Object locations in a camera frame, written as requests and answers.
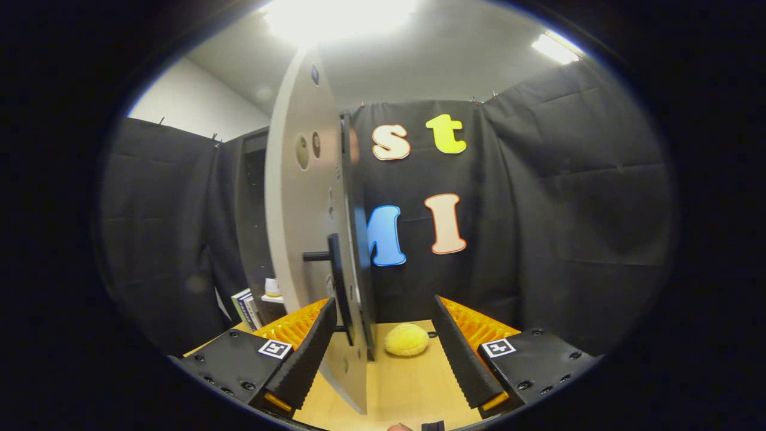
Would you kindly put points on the yellow plush toy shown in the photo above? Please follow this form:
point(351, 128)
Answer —
point(407, 340)

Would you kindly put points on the green spine book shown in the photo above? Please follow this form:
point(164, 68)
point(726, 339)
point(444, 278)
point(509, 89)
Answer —
point(237, 305)

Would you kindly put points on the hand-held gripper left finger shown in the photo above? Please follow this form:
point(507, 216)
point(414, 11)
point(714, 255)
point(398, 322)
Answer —
point(311, 347)

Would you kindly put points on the large ceiling light panel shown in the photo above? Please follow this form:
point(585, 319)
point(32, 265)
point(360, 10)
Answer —
point(341, 21)

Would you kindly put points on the dark blue spine book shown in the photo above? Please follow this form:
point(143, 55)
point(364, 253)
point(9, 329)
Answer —
point(246, 311)

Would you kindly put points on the small ceiling light panel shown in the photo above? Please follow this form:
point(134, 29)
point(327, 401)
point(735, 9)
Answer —
point(556, 49)

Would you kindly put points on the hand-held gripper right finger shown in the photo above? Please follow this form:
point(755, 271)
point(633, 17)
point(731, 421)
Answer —
point(461, 353)

